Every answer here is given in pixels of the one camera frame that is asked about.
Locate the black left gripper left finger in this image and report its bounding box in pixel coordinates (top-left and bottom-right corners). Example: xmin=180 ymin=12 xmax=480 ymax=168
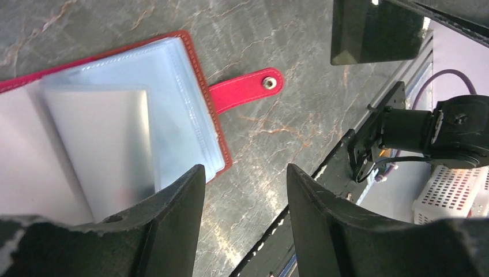
xmin=1 ymin=164 xmax=206 ymax=276

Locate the red leather card holder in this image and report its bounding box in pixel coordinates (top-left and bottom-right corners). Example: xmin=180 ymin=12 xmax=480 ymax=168
xmin=1 ymin=30 xmax=285 ymax=225

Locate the white perforated basket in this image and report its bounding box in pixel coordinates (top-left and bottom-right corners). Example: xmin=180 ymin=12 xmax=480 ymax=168
xmin=412 ymin=166 xmax=488 ymax=224

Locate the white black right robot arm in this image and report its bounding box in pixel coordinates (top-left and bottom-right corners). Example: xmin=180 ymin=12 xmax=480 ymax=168
xmin=330 ymin=1 xmax=488 ymax=183

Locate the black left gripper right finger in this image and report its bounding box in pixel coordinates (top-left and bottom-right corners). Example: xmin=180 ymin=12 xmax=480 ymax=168
xmin=286 ymin=163 xmax=489 ymax=277

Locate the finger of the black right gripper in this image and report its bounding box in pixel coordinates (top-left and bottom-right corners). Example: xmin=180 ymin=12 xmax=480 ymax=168
xmin=392 ymin=0 xmax=488 ymax=47

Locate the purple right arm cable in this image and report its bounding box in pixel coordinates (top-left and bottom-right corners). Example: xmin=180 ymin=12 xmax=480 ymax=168
xmin=411 ymin=69 xmax=478 ymax=111

